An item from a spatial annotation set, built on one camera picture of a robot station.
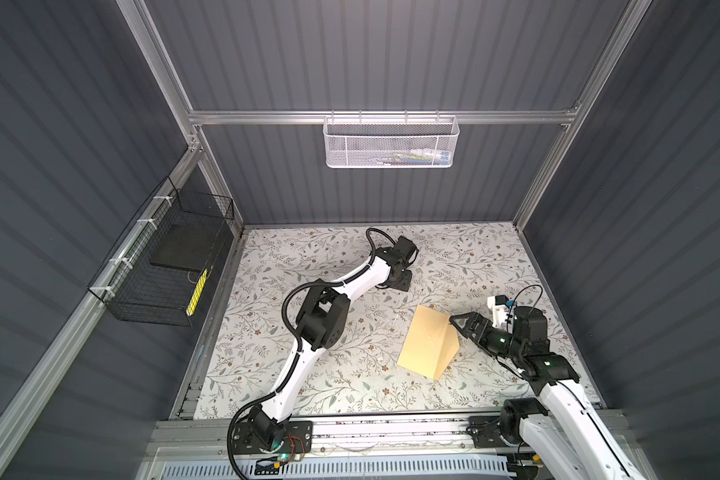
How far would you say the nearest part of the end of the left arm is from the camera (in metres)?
0.77

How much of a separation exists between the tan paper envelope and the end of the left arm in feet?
0.45

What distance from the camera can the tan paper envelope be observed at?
0.86 meters
